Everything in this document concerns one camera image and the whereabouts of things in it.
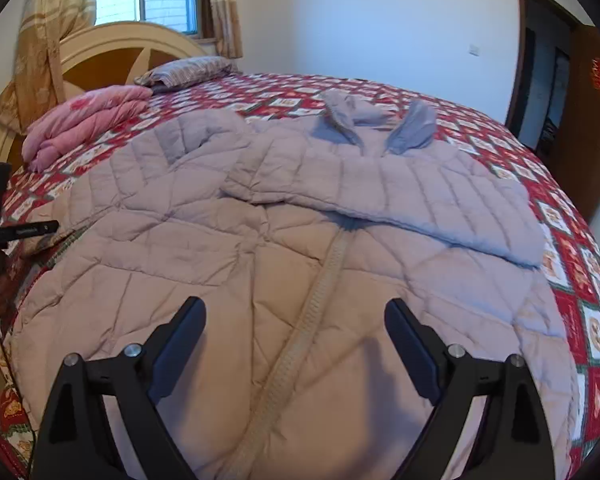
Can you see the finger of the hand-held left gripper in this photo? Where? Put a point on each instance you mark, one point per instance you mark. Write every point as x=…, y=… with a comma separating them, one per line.
x=30, y=230

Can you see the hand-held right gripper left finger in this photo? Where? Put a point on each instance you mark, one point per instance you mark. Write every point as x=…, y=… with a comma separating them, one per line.
x=181, y=339

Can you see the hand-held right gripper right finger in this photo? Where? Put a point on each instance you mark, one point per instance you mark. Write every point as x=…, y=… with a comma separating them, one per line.
x=411, y=350

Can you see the beige quilted down jacket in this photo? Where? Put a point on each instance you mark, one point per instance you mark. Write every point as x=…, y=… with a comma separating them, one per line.
x=280, y=260

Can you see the pink folded blanket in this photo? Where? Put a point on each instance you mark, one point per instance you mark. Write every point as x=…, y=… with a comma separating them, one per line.
x=80, y=120

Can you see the cream wooden headboard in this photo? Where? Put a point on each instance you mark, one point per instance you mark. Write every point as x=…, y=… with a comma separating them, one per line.
x=100, y=65

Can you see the red patchwork bedspread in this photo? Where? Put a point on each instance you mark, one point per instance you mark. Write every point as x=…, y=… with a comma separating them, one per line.
x=570, y=240

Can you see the striped pillow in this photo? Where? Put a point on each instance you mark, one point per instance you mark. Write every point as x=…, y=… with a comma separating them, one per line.
x=190, y=70

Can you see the brown wooden door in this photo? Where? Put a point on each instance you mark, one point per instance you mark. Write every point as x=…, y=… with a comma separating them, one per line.
x=595, y=130

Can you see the white wall switch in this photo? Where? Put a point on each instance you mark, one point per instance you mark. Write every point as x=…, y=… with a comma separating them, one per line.
x=474, y=49

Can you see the dark wooden door frame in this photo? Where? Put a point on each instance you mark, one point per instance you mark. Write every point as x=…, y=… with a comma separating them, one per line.
x=519, y=20

